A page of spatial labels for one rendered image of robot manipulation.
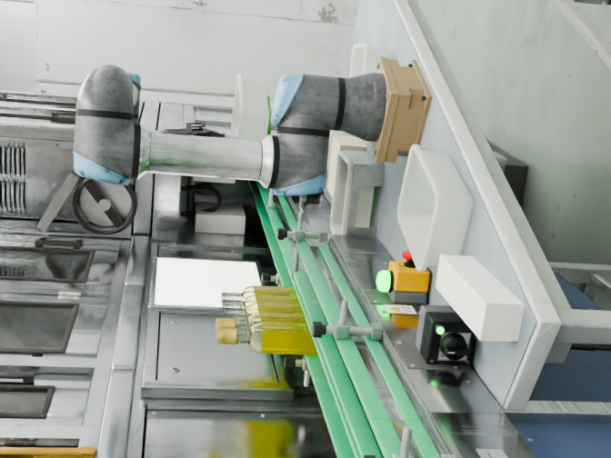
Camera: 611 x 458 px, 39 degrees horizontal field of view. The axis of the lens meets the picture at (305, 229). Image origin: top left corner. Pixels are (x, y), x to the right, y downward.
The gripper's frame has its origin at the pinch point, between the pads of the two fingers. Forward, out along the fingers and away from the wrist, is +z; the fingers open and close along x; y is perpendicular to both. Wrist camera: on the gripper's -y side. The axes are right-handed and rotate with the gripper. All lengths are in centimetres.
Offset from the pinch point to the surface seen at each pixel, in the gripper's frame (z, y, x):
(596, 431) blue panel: 52, -114, -11
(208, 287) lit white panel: -10.6, -3.2, 45.3
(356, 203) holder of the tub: 28.9, -20.1, 6.8
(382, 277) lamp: 27, -66, -6
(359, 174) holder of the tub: 29.6, -17.8, -0.1
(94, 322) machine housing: -41, -22, 40
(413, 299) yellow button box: 33, -69, -2
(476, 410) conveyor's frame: 33, -111, -15
